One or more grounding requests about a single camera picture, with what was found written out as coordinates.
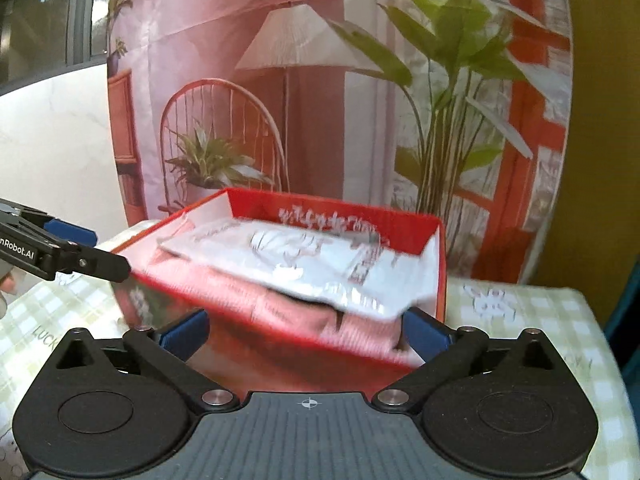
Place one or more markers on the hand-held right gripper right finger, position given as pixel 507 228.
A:
pixel 425 332

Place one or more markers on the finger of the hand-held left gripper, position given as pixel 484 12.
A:
pixel 72 232
pixel 100 265

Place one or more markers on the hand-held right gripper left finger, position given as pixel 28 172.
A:
pixel 185 332

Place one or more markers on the red cardboard box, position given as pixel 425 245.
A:
pixel 250 345

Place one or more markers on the pink knitted scarf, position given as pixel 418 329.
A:
pixel 300 315

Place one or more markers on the white plastic packet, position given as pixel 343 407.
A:
pixel 300 260

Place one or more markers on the person's left hand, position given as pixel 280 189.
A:
pixel 7 282

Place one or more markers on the green checked tablecloth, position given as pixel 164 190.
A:
pixel 525 310

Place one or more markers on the dark window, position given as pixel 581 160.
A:
pixel 45 15

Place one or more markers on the brown wooden board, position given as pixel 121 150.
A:
pixel 600 135

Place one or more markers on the printed room wall poster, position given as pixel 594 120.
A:
pixel 325 110

